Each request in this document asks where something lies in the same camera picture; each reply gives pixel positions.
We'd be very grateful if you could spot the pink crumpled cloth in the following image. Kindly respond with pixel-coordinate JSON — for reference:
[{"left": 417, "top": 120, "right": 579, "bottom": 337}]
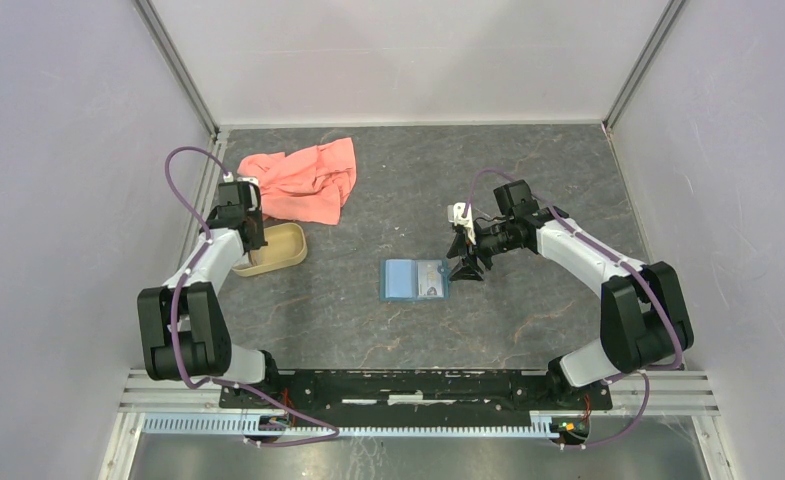
[{"left": 237, "top": 138, "right": 357, "bottom": 225}]

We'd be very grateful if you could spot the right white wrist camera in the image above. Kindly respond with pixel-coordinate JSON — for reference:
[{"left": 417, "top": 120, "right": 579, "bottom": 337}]
[{"left": 447, "top": 202, "right": 476, "bottom": 245}]

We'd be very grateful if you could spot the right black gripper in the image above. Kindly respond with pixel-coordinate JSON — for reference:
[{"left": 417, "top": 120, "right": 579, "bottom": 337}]
[{"left": 447, "top": 219, "right": 519, "bottom": 282}]

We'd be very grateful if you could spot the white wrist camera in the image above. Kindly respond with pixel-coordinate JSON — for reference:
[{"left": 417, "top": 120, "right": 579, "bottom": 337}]
[
  {"left": 221, "top": 173, "right": 259, "bottom": 186},
  {"left": 447, "top": 202, "right": 476, "bottom": 245}
]

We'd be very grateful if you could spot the gold oval tray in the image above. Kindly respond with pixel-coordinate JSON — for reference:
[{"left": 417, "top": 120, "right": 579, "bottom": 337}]
[{"left": 232, "top": 222, "right": 308, "bottom": 278}]

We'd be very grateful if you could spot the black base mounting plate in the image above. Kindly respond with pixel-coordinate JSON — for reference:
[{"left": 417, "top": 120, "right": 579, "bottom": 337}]
[{"left": 257, "top": 369, "right": 613, "bottom": 429}]

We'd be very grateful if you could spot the blue card holder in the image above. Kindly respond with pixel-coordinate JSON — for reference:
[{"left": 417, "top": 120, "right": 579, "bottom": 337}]
[{"left": 378, "top": 259, "right": 450, "bottom": 302}]

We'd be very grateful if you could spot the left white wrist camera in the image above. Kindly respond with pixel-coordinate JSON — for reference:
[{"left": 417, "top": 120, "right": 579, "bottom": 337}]
[{"left": 221, "top": 173, "right": 259, "bottom": 186}]

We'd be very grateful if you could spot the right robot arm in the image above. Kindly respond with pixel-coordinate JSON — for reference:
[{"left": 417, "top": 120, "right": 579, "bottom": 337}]
[{"left": 447, "top": 180, "right": 694, "bottom": 408}]

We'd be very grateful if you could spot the silver credit card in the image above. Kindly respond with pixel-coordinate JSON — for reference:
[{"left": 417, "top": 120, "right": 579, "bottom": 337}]
[{"left": 416, "top": 260, "right": 446, "bottom": 299}]

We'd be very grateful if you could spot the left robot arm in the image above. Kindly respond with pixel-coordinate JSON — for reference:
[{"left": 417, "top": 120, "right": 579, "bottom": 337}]
[{"left": 137, "top": 178, "right": 282, "bottom": 408}]

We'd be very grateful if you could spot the aluminium frame rail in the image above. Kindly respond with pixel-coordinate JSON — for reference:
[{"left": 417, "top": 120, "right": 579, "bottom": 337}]
[{"left": 100, "top": 369, "right": 735, "bottom": 479}]

